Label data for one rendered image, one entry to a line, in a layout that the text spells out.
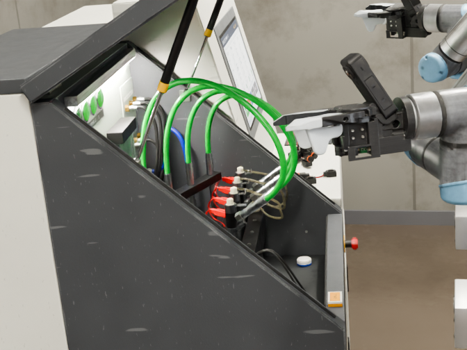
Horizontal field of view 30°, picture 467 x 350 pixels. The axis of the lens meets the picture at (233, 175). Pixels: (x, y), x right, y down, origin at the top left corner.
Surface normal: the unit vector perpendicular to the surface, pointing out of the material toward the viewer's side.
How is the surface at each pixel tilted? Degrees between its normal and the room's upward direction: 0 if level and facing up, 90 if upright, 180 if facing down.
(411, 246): 0
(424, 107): 54
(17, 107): 90
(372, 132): 82
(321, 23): 90
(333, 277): 0
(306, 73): 90
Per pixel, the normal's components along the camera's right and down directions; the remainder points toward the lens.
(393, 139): 0.19, 0.15
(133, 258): -0.11, 0.32
